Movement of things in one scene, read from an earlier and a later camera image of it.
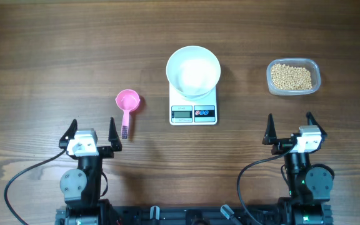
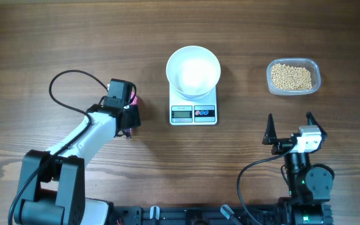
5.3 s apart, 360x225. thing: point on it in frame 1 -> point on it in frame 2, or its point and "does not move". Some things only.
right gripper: x=270 y=138 does not move
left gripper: x=106 y=152 -> x=134 y=120
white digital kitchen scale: x=185 y=112 does not move
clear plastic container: x=293 y=76 does not move
